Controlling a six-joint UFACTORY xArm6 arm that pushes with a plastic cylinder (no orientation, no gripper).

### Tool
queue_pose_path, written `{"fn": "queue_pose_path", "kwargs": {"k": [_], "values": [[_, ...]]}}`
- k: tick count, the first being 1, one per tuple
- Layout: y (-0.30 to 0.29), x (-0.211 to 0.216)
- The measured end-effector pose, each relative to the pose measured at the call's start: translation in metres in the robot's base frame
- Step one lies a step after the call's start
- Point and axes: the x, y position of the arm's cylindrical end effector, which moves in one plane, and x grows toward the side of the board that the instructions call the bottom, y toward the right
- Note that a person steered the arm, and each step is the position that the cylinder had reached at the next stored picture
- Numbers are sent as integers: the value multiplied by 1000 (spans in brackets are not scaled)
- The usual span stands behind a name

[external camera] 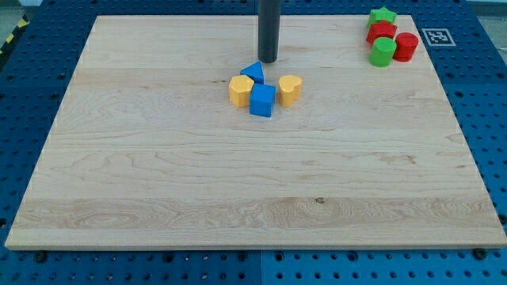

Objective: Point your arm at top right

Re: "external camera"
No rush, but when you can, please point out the blue cube block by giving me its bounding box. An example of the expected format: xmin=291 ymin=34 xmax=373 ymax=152
xmin=250 ymin=83 xmax=276 ymax=117

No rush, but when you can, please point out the yellow hexagon block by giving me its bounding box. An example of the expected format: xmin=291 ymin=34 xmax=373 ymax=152
xmin=229 ymin=75 xmax=254 ymax=108

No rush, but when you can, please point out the yellow heart block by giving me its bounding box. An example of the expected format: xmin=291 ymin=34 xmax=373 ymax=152
xmin=278 ymin=74 xmax=303 ymax=107

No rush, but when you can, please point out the blue triangle block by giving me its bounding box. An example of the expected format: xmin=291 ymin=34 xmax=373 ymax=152
xmin=240 ymin=62 xmax=265 ymax=84

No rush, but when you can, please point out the light wooden board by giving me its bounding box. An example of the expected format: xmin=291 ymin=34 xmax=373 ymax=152
xmin=6 ymin=15 xmax=506 ymax=251

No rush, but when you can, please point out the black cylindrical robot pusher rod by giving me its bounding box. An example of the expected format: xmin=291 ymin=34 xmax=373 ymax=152
xmin=257 ymin=0 xmax=281 ymax=63

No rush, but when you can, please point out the green cylinder block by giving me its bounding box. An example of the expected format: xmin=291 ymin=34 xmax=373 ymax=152
xmin=368 ymin=37 xmax=397 ymax=67

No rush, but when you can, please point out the red star block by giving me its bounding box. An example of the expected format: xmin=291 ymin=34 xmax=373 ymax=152
xmin=366 ymin=20 xmax=398 ymax=45

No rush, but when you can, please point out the green star block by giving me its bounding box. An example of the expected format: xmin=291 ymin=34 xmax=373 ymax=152
xmin=367 ymin=7 xmax=397 ymax=28

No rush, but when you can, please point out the red cylinder block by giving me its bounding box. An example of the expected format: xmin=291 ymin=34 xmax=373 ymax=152
xmin=393 ymin=32 xmax=419 ymax=62

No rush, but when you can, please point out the white fiducial marker tag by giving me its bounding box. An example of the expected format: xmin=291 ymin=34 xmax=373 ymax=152
xmin=422 ymin=28 xmax=456 ymax=47

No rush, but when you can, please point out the black bolt front left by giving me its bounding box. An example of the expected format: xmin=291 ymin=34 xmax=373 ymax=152
xmin=33 ymin=251 xmax=48 ymax=264

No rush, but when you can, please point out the black bolt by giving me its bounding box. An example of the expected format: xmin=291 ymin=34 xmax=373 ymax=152
xmin=472 ymin=248 xmax=488 ymax=260
xmin=33 ymin=251 xmax=48 ymax=264

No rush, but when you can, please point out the black bolt front right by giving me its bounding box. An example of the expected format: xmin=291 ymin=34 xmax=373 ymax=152
xmin=472 ymin=248 xmax=488 ymax=260

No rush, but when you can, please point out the black yellow hazard tape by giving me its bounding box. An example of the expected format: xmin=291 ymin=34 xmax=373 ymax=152
xmin=1 ymin=14 xmax=30 ymax=55

